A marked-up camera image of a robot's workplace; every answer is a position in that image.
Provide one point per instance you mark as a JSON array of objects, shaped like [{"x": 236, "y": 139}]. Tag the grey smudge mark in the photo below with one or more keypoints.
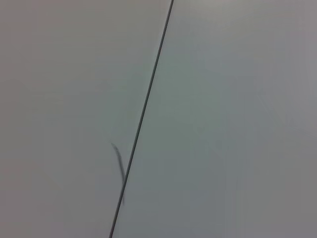
[{"x": 119, "y": 163}]

